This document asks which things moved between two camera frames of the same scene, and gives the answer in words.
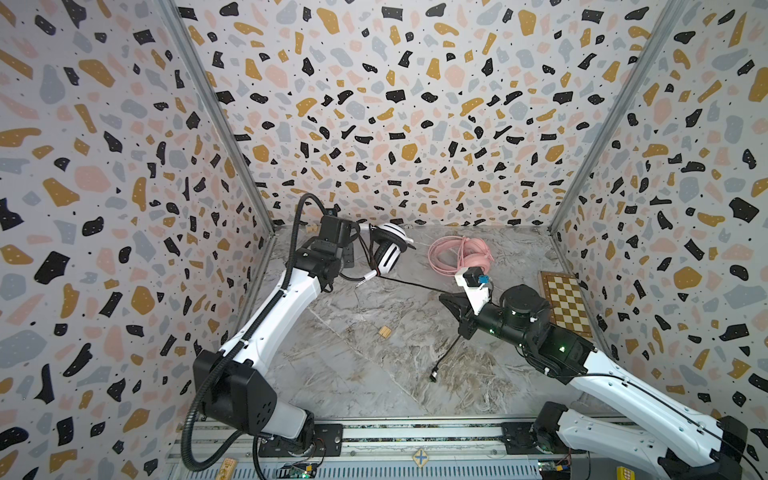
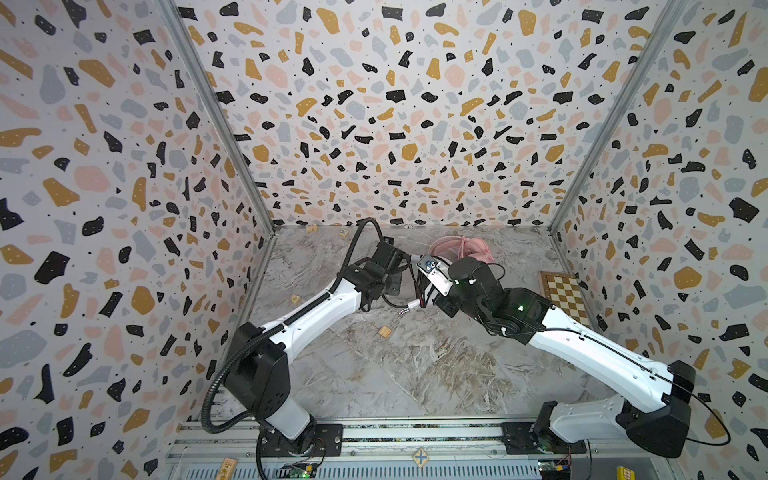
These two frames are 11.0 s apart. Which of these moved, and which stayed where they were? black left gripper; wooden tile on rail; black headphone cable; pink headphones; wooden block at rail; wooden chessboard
Moved: black headphone cable; black left gripper
Stayed: pink headphones; wooden chessboard; wooden tile on rail; wooden block at rail
